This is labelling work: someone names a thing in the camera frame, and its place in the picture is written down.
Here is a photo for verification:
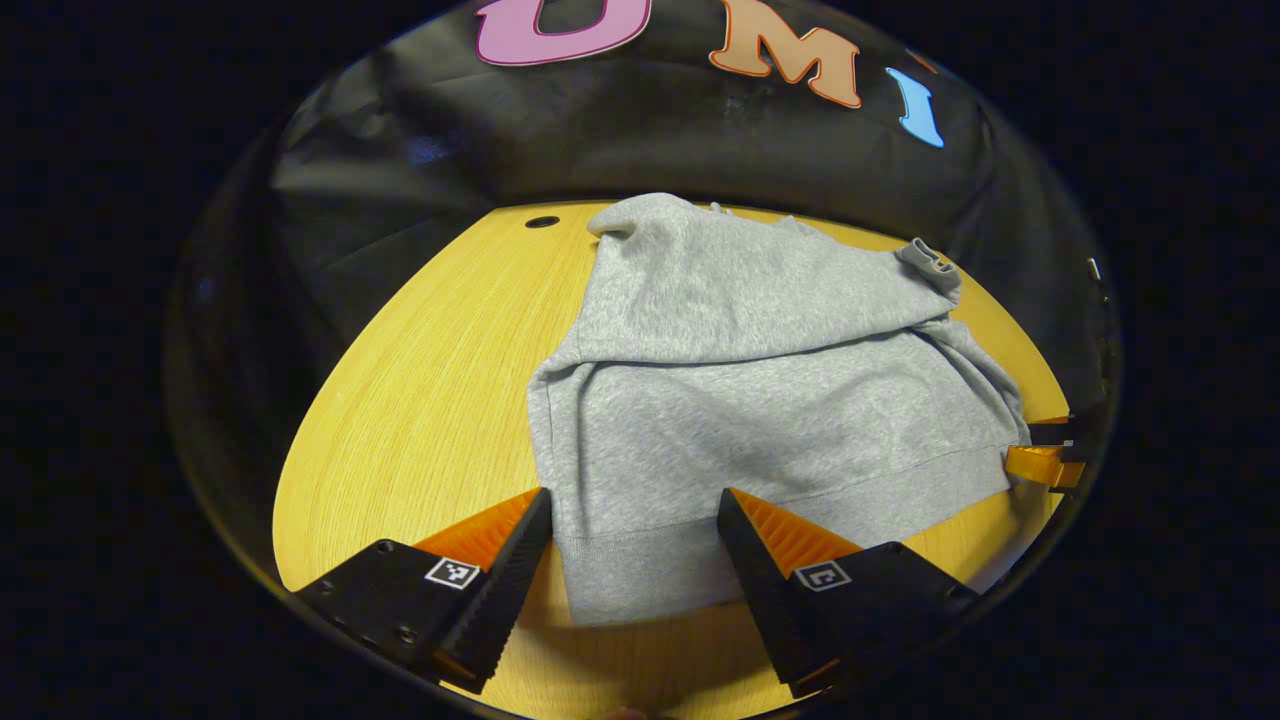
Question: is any grey hooded sweatshirt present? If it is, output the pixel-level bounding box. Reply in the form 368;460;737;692
527;192;1032;629

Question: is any black backdrop cloth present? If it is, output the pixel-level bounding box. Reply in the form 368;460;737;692
165;0;1121;566

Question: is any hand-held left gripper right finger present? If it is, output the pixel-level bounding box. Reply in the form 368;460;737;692
716;486;982;701

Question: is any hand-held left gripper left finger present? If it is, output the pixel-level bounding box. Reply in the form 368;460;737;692
290;486;555;696

